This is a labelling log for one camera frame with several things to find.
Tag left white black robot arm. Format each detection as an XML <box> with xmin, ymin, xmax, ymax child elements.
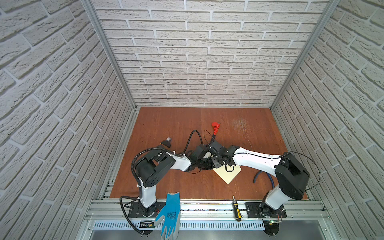
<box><xmin>131</xmin><ymin>146</ymin><xmax>214</xmax><ymax>217</ymax></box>

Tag black yellow screwdriver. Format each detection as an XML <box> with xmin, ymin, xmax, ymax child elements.
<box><xmin>232</xmin><ymin>196</ymin><xmax>242</xmax><ymax>222</ymax></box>

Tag left black corrugated cable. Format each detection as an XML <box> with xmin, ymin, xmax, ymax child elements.
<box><xmin>119</xmin><ymin>129</ymin><xmax>205</xmax><ymax>236</ymax></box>

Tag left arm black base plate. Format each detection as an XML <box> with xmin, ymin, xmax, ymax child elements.
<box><xmin>128</xmin><ymin>201</ymin><xmax>166</xmax><ymax>218</ymax></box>

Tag red black pipe wrench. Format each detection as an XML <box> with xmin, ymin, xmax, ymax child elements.
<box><xmin>210</xmin><ymin>122</ymin><xmax>221</xmax><ymax>142</ymax></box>

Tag small black clear plug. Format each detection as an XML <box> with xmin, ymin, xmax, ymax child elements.
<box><xmin>161</xmin><ymin>137</ymin><xmax>172</xmax><ymax>148</ymax></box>

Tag aluminium front rail frame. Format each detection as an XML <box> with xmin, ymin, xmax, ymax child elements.
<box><xmin>76</xmin><ymin>198</ymin><xmax>340</xmax><ymax>240</ymax></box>

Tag cream yellow envelope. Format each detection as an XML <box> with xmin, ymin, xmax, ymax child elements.
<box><xmin>214</xmin><ymin>165</ymin><xmax>242</xmax><ymax>185</ymax></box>

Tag blue grey work glove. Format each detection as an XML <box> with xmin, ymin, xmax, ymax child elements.
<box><xmin>154</xmin><ymin>192</ymin><xmax>181</xmax><ymax>240</ymax></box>

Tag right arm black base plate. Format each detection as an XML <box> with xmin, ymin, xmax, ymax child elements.
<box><xmin>245</xmin><ymin>202</ymin><xmax>287</xmax><ymax>219</ymax></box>

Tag blue handled pliers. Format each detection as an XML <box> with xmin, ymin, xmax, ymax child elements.
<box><xmin>252</xmin><ymin>171</ymin><xmax>276</xmax><ymax>190</ymax></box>

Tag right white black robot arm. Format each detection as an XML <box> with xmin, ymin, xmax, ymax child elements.
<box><xmin>208</xmin><ymin>141</ymin><xmax>310</xmax><ymax>217</ymax></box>

